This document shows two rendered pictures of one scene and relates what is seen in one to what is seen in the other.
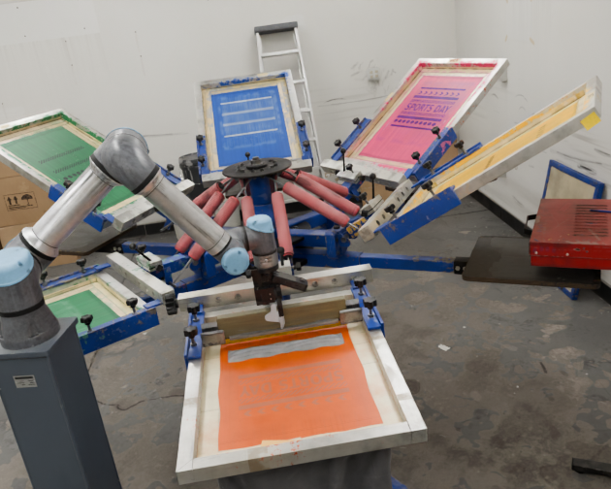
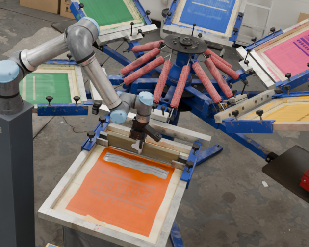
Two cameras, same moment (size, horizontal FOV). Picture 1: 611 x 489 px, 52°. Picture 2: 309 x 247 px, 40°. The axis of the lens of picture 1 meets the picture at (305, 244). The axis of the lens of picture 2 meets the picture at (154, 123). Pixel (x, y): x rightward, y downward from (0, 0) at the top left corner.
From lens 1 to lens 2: 0.63 m
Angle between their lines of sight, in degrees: 19
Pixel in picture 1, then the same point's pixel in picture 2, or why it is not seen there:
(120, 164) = (72, 46)
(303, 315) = (152, 153)
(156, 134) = not seen: outside the picture
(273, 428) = (97, 210)
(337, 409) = (133, 217)
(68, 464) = (7, 172)
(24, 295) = (7, 89)
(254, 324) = (125, 145)
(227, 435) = (74, 202)
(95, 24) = not seen: outside the picture
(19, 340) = not seen: outside the picture
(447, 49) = not seen: outside the picture
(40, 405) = (1, 141)
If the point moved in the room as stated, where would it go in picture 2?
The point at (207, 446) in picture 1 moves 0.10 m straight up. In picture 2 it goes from (62, 203) to (62, 187)
